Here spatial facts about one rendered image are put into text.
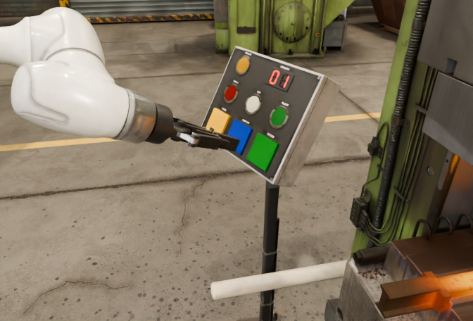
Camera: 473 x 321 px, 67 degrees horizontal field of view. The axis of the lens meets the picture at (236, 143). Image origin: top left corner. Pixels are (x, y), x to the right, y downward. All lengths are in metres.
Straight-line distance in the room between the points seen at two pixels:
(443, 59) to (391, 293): 0.34
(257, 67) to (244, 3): 4.39
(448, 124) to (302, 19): 4.87
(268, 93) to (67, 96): 0.52
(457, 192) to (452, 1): 0.42
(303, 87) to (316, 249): 1.36
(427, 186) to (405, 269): 0.21
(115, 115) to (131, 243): 1.60
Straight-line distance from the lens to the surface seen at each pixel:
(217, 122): 1.02
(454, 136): 0.57
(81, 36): 0.69
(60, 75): 0.58
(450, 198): 0.86
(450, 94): 0.57
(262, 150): 0.88
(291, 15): 5.34
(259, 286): 1.07
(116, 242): 2.19
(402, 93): 0.86
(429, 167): 0.85
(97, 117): 0.59
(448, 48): 0.57
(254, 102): 0.95
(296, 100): 0.86
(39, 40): 0.69
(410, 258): 0.70
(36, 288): 2.11
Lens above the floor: 1.46
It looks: 29 degrees down
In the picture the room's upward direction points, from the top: straight up
